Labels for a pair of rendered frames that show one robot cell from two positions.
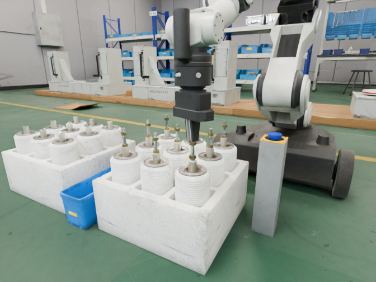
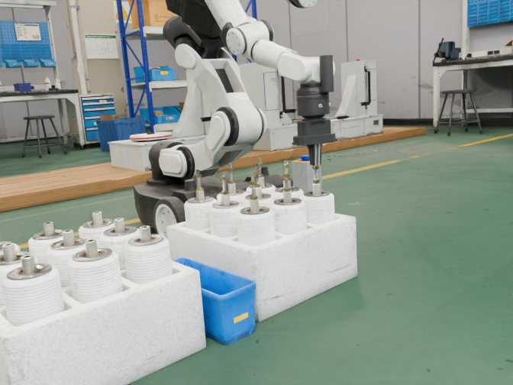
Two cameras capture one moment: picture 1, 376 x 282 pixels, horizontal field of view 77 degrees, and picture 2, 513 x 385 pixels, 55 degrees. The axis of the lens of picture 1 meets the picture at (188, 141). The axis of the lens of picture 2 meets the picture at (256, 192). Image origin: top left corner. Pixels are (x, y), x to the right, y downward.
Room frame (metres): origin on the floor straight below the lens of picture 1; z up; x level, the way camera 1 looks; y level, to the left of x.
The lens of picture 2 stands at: (0.27, 1.32, 0.54)
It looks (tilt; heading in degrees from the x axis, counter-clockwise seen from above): 11 degrees down; 290
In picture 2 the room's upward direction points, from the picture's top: 4 degrees counter-clockwise
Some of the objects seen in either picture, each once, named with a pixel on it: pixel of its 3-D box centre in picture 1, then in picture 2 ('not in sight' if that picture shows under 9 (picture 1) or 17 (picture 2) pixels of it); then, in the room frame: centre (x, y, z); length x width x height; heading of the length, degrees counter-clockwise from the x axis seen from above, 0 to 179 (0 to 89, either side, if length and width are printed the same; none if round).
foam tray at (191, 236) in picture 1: (178, 193); (262, 250); (0.74, 0.04, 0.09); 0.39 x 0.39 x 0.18; 62
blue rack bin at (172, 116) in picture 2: not in sight; (160, 114); (3.69, -4.44, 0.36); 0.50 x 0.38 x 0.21; 150
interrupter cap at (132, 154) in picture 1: (125, 155); (254, 211); (0.69, 0.20, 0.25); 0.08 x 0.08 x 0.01
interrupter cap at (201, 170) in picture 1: (192, 170); (317, 194); (0.58, -0.01, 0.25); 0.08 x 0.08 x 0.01
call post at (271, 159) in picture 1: (268, 186); (308, 206); (0.67, -0.26, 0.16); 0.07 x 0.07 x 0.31; 62
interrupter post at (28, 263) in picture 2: (26, 130); (28, 265); (0.95, 0.67, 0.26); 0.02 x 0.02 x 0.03
